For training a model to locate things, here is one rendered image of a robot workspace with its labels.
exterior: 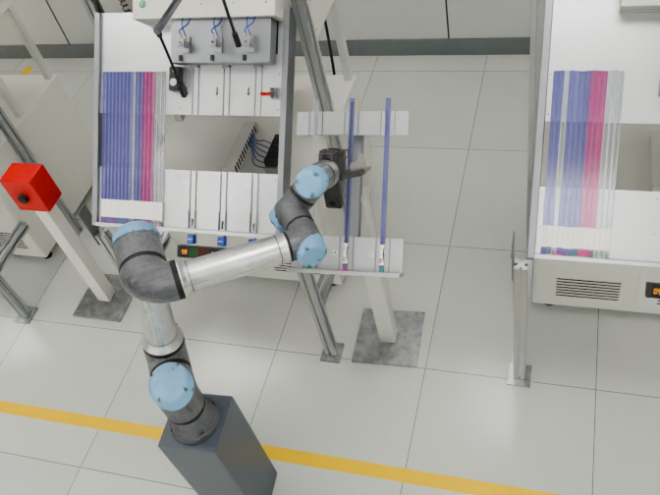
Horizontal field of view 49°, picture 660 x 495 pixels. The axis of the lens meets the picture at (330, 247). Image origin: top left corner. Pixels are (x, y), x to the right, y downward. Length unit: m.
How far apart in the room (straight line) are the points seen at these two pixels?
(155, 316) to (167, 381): 0.18
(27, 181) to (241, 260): 1.31
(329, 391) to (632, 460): 1.06
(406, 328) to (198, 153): 1.05
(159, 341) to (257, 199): 0.58
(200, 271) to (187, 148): 1.26
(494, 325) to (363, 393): 0.56
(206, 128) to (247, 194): 0.69
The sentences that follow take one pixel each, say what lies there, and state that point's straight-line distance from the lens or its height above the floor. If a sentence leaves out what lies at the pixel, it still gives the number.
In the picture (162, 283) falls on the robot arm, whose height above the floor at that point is 1.16.
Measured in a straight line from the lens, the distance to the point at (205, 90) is 2.42.
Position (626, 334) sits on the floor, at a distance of 2.87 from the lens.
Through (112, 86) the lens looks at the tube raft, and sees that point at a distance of 2.59.
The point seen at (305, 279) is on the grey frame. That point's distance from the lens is 2.45.
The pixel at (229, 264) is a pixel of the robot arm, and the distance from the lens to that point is 1.71.
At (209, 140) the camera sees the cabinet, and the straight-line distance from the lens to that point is 2.90.
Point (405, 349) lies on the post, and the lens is 2.81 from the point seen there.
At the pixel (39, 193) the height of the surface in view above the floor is 0.71.
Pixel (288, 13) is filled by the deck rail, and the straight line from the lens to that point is 2.33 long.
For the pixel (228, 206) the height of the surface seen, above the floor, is 0.78.
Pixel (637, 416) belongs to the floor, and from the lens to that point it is 2.71.
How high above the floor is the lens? 2.37
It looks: 48 degrees down
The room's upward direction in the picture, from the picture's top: 16 degrees counter-clockwise
